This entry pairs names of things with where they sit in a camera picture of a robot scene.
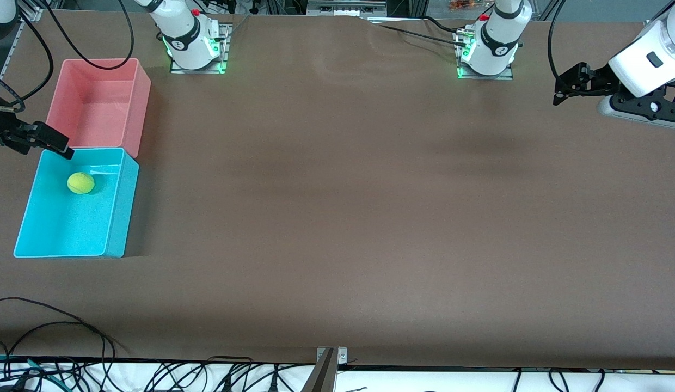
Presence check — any yellow tennis ball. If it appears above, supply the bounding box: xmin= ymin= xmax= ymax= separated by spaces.
xmin=67 ymin=172 xmax=96 ymax=195

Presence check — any pink plastic bin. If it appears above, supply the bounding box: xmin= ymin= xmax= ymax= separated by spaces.
xmin=45 ymin=58 xmax=152 ymax=158

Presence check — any blue plastic bin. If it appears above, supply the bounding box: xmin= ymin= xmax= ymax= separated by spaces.
xmin=14 ymin=147 xmax=140 ymax=259

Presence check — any grey metal rack unit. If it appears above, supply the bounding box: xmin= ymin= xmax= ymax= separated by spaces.
xmin=306 ymin=0 xmax=387 ymax=17

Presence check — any grey metal bar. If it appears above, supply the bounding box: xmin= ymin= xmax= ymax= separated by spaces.
xmin=300 ymin=348 xmax=339 ymax=392

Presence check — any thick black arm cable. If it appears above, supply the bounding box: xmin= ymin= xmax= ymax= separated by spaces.
xmin=44 ymin=0 xmax=134 ymax=70
xmin=548 ymin=0 xmax=568 ymax=82

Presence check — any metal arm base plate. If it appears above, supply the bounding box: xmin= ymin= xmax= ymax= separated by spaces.
xmin=169 ymin=22 xmax=230 ymax=75
xmin=456 ymin=28 xmax=514 ymax=81

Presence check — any black looping cable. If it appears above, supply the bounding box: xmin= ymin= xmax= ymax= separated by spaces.
xmin=4 ymin=321 xmax=116 ymax=379
xmin=0 ymin=297 xmax=118 ymax=379

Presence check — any black cable to base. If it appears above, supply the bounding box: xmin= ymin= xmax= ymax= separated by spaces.
xmin=377 ymin=24 xmax=463 ymax=48

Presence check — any teal cable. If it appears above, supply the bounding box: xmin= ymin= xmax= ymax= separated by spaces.
xmin=0 ymin=355 xmax=63 ymax=390

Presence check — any small metal bracket plate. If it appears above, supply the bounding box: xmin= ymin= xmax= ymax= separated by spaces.
xmin=316 ymin=347 xmax=348 ymax=366

